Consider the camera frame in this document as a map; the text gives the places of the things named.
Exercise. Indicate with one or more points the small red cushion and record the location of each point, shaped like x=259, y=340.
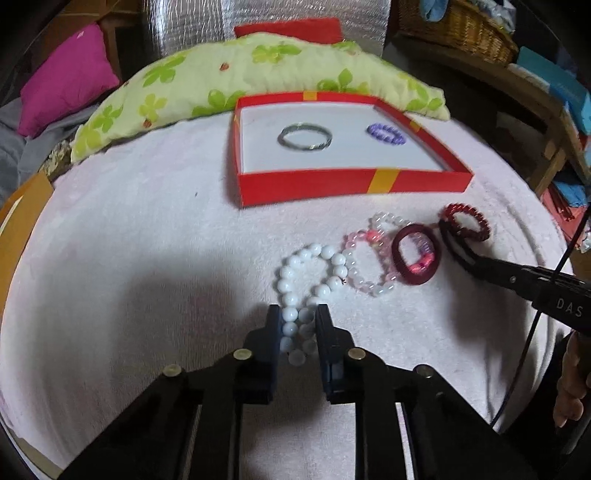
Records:
x=314, y=30

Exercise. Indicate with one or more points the person's right hand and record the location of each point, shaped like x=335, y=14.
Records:
x=571, y=389

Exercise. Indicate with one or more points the blue cardboard box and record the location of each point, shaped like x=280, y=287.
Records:
x=562, y=85

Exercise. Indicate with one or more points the orange box lid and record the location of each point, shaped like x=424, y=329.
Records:
x=18, y=218

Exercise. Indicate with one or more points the wicker basket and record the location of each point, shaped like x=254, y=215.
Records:
x=463, y=27

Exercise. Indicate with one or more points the green floral pillow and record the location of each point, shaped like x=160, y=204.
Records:
x=209, y=78

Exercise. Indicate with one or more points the red gift box tray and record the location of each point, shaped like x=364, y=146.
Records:
x=376, y=149

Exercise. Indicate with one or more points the pink white blanket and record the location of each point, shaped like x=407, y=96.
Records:
x=143, y=258

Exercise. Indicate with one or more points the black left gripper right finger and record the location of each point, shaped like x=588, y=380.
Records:
x=334, y=344

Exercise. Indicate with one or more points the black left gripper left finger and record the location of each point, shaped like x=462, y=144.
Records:
x=261, y=368

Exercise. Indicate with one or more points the wooden shelf table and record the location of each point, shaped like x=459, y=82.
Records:
x=525, y=125

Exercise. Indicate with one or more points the grey bedsheet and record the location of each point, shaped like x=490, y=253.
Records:
x=21, y=157

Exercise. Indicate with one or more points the silver insulation mat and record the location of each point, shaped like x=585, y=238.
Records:
x=172, y=26

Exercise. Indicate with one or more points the blue cloth in basket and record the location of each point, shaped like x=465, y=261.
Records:
x=433, y=10

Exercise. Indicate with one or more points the magenta cushion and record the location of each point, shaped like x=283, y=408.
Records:
x=75, y=74

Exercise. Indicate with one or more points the dark red bangle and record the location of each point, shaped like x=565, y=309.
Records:
x=422, y=271

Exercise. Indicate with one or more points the silver metal bangle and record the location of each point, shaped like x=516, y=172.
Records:
x=305, y=137

